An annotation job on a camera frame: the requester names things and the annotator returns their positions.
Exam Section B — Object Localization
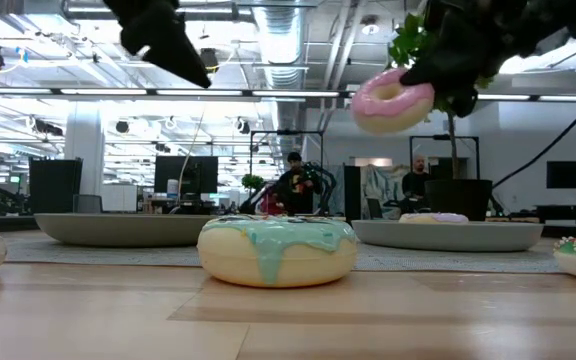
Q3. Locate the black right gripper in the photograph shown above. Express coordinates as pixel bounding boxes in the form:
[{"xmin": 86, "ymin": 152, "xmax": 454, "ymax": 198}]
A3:
[{"xmin": 400, "ymin": 0, "xmax": 539, "ymax": 119}]

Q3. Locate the large pink frosted donut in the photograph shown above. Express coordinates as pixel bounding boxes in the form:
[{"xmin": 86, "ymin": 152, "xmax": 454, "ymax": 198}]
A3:
[{"xmin": 350, "ymin": 68, "xmax": 436, "ymax": 135}]

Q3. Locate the large lilac frosted donut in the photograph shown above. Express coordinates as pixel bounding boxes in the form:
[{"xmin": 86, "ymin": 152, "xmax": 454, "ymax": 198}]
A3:
[{"xmin": 398, "ymin": 212, "xmax": 470, "ymax": 225}]

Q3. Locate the large mint frosted donut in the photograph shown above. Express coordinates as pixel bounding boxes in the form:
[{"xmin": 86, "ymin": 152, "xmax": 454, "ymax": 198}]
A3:
[{"xmin": 196, "ymin": 214, "xmax": 358, "ymax": 289}]

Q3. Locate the long ceiling light strip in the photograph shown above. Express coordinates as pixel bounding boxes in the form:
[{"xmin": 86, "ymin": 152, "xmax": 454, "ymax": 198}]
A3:
[
  {"xmin": 0, "ymin": 87, "xmax": 349, "ymax": 99},
  {"xmin": 475, "ymin": 93, "xmax": 576, "ymax": 103}
]

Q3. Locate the person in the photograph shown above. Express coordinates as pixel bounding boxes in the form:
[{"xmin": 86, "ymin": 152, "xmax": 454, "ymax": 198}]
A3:
[
  {"xmin": 401, "ymin": 154, "xmax": 434, "ymax": 214},
  {"xmin": 273, "ymin": 151, "xmax": 322, "ymax": 216}
]

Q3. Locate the potted green plant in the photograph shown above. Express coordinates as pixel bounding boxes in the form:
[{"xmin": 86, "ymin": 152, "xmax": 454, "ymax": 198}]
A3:
[{"xmin": 387, "ymin": 12, "xmax": 494, "ymax": 222}]

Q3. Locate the blue white cloth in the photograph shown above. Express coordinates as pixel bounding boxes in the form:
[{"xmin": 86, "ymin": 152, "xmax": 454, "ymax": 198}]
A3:
[{"xmin": 360, "ymin": 164, "xmax": 409, "ymax": 220}]

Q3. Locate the black computer monitor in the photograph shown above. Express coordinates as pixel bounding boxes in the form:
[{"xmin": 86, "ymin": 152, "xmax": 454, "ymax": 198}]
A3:
[{"xmin": 153, "ymin": 155, "xmax": 219, "ymax": 197}]

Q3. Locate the black partition panel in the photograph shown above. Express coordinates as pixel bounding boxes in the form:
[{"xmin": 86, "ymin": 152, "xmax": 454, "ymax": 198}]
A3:
[{"xmin": 343, "ymin": 164, "xmax": 362, "ymax": 221}]

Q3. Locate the grey plate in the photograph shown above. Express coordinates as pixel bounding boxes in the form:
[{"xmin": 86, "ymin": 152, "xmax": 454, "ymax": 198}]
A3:
[{"xmin": 351, "ymin": 219, "xmax": 545, "ymax": 253}]

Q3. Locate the black desk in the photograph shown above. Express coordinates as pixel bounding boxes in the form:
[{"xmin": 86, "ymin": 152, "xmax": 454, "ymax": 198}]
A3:
[{"xmin": 535, "ymin": 203, "xmax": 576, "ymax": 226}]

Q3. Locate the small background green plant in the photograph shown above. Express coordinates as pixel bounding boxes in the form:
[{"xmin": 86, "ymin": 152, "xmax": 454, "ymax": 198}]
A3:
[{"xmin": 241, "ymin": 173, "xmax": 265, "ymax": 192}]

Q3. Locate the grey chair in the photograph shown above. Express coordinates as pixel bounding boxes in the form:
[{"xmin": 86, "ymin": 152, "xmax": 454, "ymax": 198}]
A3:
[{"xmin": 72, "ymin": 193, "xmax": 103, "ymax": 215}]

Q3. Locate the black cabinet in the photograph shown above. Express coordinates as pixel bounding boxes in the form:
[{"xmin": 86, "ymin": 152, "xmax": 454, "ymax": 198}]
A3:
[{"xmin": 28, "ymin": 157, "xmax": 84, "ymax": 215}]

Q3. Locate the olive green plate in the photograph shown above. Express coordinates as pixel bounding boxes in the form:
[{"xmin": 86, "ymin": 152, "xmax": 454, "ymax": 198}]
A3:
[{"xmin": 33, "ymin": 213, "xmax": 219, "ymax": 248}]

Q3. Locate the grey woven placemat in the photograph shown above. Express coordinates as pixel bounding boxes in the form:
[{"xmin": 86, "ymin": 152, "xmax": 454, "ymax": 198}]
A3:
[{"xmin": 5, "ymin": 230, "xmax": 564, "ymax": 275}]

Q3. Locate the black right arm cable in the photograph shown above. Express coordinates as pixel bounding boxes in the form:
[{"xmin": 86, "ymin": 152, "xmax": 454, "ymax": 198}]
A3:
[{"xmin": 491, "ymin": 82, "xmax": 576, "ymax": 190}]

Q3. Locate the silver ventilation duct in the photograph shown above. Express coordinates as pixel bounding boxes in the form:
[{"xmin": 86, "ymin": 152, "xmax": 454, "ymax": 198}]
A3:
[{"xmin": 251, "ymin": 0, "xmax": 310, "ymax": 161}]

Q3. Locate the black wall monitor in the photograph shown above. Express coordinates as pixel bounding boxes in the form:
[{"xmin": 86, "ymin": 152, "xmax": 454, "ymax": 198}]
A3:
[{"xmin": 546, "ymin": 160, "xmax": 576, "ymax": 190}]

